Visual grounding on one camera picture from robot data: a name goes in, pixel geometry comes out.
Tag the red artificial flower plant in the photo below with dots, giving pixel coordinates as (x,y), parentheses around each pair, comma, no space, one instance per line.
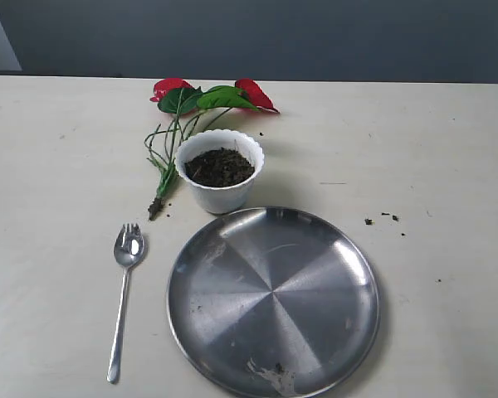
(186,105)

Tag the stainless steel spork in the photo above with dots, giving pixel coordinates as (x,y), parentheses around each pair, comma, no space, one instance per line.
(129,250)

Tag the white scalloped plastic pot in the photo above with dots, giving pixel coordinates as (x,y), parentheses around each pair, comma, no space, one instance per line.
(220,200)

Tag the dark potting soil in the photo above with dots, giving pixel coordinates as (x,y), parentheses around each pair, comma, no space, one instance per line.
(219,168)

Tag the round stainless steel plate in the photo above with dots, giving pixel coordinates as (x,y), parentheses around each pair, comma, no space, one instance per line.
(273,302)

